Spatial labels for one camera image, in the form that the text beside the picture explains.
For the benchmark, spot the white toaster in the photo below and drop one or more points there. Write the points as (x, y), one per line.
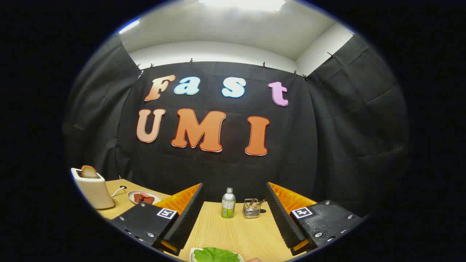
(94, 191)

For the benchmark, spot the large ceiling light panel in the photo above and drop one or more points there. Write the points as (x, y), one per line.
(242, 4)

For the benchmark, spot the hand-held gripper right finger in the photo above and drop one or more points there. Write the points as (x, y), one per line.
(282, 216)

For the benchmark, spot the toasted bread slice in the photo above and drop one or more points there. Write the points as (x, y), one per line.
(89, 171)

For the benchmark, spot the square white plate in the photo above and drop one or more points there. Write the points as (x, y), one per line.
(192, 254)

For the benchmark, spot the round white meat plate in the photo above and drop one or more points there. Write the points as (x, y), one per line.
(157, 198)

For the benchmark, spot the black backdrop cloth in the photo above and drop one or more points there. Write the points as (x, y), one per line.
(225, 171)

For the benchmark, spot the green lettuce leaf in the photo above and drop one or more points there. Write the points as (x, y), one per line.
(216, 255)

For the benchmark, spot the silver bottle green label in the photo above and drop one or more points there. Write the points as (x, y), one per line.
(228, 205)

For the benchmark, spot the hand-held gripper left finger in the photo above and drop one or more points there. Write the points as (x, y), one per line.
(189, 214)

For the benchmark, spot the brown meat piece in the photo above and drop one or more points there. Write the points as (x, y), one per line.
(148, 200)
(138, 198)

